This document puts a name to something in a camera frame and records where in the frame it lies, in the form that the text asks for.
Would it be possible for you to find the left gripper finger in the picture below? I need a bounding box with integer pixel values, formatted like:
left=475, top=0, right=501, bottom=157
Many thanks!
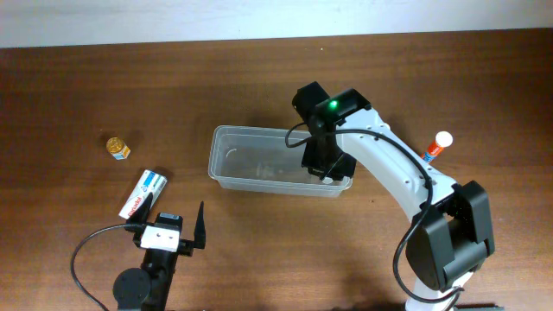
left=126, top=193, right=153, bottom=230
left=194, top=201, right=207, bottom=250

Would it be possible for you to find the orange tube white cap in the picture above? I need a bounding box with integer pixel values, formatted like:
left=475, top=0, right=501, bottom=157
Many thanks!
left=421, top=131, right=454, bottom=163

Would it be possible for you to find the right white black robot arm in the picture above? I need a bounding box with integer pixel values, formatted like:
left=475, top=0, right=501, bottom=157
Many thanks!
left=292, top=82, right=495, bottom=310

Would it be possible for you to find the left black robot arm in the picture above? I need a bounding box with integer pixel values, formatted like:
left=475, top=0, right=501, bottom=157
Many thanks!
left=112, top=194, right=207, bottom=311

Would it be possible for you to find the clear plastic container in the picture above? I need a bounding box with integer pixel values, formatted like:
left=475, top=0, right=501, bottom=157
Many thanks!
left=208, top=125, right=353, bottom=197

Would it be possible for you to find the white medicine box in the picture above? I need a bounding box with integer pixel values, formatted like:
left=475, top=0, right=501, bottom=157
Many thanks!
left=118, top=169, right=168, bottom=220

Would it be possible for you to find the small gold lid jar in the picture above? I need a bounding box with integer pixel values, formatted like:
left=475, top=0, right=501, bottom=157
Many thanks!
left=106, top=136, right=130, bottom=160

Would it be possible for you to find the left black camera cable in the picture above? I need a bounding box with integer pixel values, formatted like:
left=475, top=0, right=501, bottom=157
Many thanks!
left=70, top=223, right=143, bottom=311

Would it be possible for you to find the black camera cable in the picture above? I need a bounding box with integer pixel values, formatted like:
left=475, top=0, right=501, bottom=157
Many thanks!
left=70, top=223, right=143, bottom=311
left=284, top=122, right=464, bottom=303

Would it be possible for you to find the right black camera cable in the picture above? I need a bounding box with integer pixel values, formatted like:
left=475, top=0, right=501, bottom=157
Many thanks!
left=284, top=122, right=464, bottom=303

